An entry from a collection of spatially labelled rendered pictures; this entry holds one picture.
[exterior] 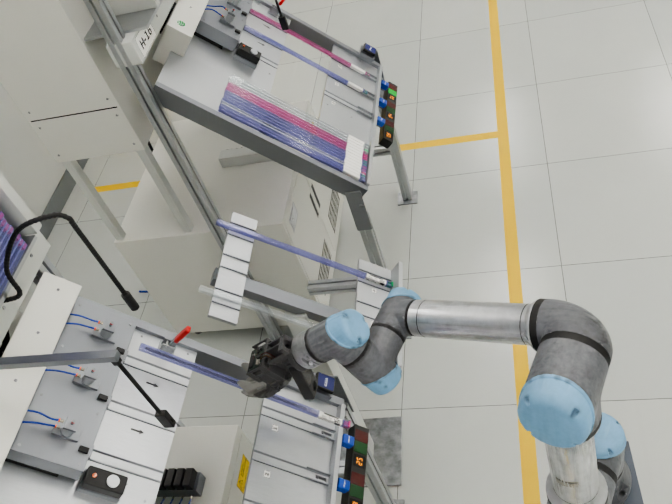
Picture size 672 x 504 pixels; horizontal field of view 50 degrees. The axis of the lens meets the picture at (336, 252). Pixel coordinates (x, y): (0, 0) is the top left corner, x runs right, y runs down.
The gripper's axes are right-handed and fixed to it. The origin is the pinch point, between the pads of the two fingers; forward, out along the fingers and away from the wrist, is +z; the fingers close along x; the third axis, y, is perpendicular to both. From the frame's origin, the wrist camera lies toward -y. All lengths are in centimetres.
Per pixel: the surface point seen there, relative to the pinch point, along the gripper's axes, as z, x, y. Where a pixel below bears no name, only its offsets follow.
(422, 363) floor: 31, -68, -92
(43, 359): -4.1, 18.1, 44.4
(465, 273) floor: 17, -109, -100
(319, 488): 1.0, 13.3, -24.3
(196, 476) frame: 35.4, 6.2, -12.8
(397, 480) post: 37, -22, -87
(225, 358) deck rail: 6.9, -8.6, 3.7
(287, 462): 3.0, 10.0, -15.8
